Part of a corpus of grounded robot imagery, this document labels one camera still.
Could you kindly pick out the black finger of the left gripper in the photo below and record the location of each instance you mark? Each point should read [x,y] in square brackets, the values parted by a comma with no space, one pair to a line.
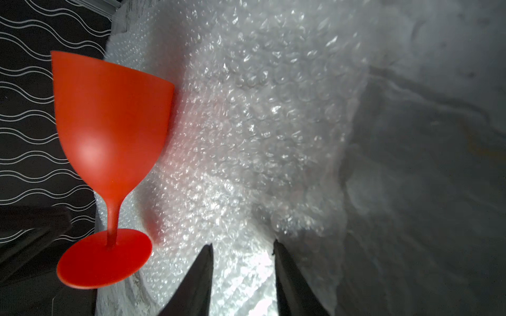
[42,225]

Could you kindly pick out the red wine glass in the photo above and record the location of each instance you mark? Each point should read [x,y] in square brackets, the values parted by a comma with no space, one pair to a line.
[112,123]

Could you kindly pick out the bubble wrap of red glass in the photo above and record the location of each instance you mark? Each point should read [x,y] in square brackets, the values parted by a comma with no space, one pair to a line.
[266,93]

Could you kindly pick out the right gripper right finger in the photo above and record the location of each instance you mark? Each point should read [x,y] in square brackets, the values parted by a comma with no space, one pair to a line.
[294,295]

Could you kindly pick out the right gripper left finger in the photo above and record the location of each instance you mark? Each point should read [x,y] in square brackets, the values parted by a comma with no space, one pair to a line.
[193,295]

